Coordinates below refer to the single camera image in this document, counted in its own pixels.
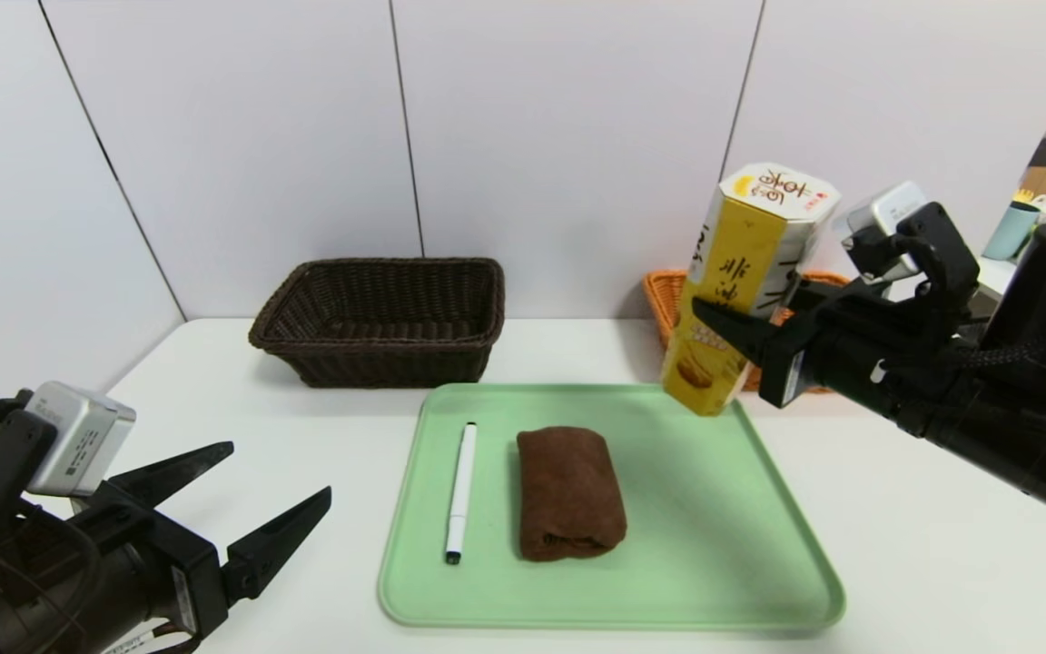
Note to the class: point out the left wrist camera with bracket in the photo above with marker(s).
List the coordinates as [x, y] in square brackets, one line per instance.
[78, 436]

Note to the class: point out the light green plastic tray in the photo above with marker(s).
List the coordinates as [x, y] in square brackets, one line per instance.
[714, 563]

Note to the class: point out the brown towel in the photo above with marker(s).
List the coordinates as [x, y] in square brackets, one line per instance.
[568, 490]

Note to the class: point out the white side table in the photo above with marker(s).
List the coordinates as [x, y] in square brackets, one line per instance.
[993, 272]

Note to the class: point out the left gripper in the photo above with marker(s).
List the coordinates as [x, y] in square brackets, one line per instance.
[185, 581]

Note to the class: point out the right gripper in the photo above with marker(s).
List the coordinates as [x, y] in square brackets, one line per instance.
[790, 371]

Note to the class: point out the yellow potato chips box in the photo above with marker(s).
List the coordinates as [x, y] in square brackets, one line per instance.
[741, 254]

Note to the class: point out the orange wicker basket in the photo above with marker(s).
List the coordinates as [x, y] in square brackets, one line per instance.
[664, 295]

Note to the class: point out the dark brown wicker basket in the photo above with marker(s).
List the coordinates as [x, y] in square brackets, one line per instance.
[378, 363]

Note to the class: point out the teal cup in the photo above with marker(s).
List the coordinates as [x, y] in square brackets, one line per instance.
[1006, 232]

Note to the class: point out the white marker pen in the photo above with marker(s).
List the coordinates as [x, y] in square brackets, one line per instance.
[461, 490]

